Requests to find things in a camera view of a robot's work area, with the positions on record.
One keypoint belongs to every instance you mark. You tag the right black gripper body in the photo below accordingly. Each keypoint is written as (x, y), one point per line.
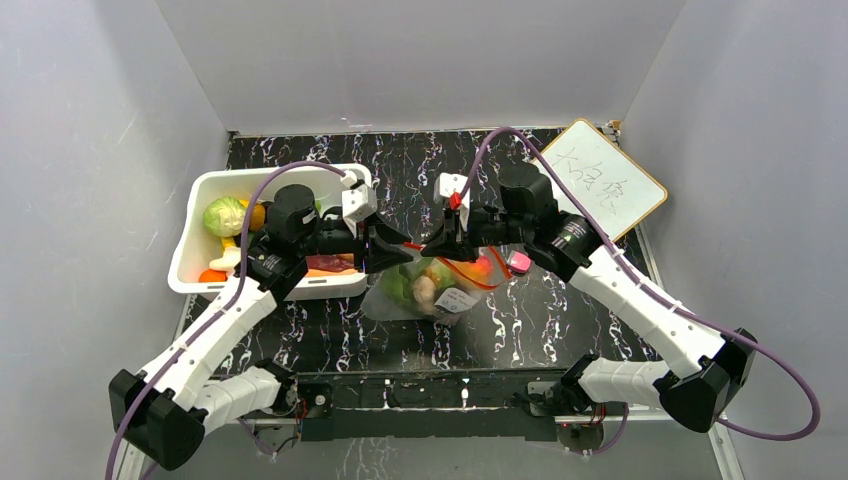
(459, 234)

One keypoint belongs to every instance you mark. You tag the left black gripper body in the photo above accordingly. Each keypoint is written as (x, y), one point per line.
(330, 239)

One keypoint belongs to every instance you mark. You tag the green cabbage head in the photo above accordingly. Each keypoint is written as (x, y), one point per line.
(396, 283)

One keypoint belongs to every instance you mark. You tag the peach fruit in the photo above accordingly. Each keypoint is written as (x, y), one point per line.
(480, 272)

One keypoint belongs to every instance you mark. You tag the garlic bulb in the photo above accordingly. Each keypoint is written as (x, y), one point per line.
(423, 290)

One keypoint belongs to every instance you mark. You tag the clear zip top bag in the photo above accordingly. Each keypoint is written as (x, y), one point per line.
(454, 298)

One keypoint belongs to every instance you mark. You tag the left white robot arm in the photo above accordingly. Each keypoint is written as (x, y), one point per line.
(263, 279)

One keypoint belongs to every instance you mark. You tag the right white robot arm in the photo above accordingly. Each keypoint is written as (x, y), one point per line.
(700, 370)

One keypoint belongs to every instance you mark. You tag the white plastic bin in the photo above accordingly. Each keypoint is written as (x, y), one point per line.
(197, 247)

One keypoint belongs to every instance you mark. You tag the small pink eraser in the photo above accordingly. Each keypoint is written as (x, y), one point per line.
(519, 263)

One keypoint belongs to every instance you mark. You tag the white mushroom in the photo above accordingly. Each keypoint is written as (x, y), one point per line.
(228, 261)

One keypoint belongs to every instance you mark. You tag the pale green cabbage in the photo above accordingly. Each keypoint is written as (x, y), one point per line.
(225, 216)

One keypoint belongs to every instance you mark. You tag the orange tangerine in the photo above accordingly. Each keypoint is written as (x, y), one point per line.
(212, 276)

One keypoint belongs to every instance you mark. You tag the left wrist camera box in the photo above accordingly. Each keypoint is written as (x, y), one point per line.
(358, 200)

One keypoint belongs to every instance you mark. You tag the small whiteboard yellow frame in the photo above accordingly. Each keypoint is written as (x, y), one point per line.
(614, 189)

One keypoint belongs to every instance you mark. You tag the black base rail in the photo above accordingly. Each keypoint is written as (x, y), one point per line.
(528, 403)

